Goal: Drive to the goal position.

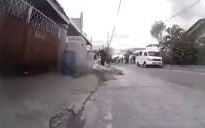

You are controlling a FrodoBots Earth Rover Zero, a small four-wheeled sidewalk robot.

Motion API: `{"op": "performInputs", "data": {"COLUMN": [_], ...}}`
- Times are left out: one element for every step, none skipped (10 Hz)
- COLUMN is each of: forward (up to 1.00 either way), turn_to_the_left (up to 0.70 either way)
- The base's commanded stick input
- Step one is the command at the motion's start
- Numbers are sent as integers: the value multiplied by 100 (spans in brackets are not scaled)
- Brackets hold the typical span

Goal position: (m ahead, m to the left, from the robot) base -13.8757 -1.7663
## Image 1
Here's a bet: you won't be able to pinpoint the grey concrete road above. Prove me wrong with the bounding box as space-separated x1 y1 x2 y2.
49 63 205 128

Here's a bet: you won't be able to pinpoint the pile of rubble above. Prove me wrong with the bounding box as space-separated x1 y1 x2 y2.
91 62 125 82

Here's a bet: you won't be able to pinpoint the person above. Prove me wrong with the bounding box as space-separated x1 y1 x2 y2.
98 48 109 67

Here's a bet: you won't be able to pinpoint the grey building with roof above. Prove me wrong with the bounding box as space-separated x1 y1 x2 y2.
44 0 95 73

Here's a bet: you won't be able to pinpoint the white van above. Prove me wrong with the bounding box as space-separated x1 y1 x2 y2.
134 48 164 69

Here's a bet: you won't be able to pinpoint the brown metal gate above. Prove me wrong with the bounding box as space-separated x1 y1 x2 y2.
0 0 69 77

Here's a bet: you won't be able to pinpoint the group of trees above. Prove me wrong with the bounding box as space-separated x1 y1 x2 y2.
149 20 205 66

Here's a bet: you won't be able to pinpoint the overhead wires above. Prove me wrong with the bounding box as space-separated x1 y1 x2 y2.
107 0 204 48

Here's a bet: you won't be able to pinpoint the building with sloped roof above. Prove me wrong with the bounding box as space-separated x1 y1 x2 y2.
185 15 205 66

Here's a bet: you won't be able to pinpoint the grey concrete forecourt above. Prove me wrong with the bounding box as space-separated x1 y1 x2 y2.
0 70 101 128

